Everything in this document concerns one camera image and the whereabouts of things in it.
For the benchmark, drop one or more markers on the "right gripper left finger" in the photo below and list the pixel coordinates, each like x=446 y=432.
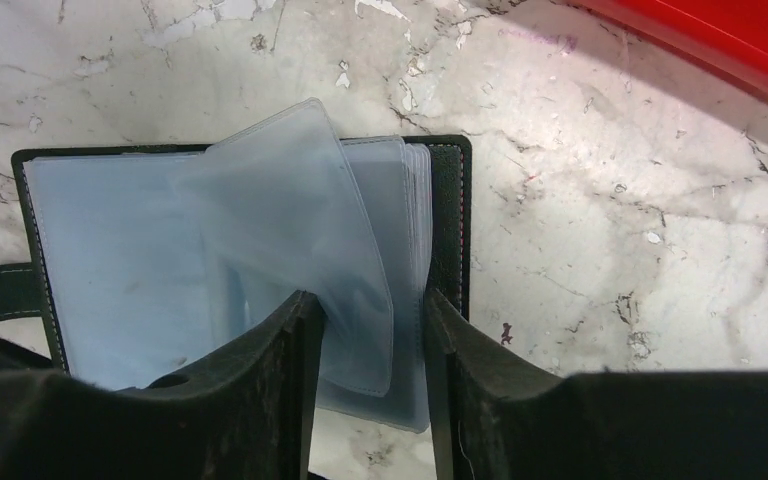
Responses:
x=244 y=411

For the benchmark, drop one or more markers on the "black leather card holder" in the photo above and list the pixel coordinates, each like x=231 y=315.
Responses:
x=146 y=259

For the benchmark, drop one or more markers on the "red plastic bin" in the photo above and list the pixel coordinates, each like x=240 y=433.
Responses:
x=730 y=36

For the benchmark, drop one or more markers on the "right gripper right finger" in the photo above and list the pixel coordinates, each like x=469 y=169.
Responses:
x=496 y=416

